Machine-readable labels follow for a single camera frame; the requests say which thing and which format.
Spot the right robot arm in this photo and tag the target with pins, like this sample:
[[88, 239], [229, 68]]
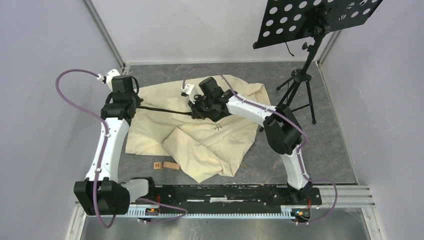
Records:
[[284, 135]]

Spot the black perforated music stand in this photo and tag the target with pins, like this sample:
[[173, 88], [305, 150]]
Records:
[[290, 20]]

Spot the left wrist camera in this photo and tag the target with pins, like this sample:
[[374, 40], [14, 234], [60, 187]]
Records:
[[111, 76]]

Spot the aluminium frame rail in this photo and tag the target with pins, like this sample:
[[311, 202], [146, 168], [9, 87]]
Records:
[[101, 27]]

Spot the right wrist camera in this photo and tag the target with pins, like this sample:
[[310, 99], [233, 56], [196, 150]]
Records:
[[189, 90]]

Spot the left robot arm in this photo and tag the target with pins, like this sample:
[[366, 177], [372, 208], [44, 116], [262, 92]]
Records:
[[100, 193]]

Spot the cream zip-up jacket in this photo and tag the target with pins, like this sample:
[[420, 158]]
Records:
[[202, 148]]

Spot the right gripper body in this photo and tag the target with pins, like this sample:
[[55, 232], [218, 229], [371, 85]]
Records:
[[203, 105]]

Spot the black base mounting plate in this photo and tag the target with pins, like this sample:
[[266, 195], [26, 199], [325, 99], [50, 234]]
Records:
[[232, 198]]

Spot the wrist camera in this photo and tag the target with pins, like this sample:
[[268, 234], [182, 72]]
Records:
[[111, 76], [189, 90]]

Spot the white slotted cable duct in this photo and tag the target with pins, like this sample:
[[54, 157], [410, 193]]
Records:
[[141, 212]]

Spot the wooden letter cube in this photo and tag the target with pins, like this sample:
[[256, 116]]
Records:
[[157, 165]]

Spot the wooden rectangular block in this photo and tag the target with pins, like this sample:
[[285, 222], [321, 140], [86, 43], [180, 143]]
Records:
[[171, 165]]

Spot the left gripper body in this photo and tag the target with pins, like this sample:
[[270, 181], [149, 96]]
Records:
[[135, 99]]

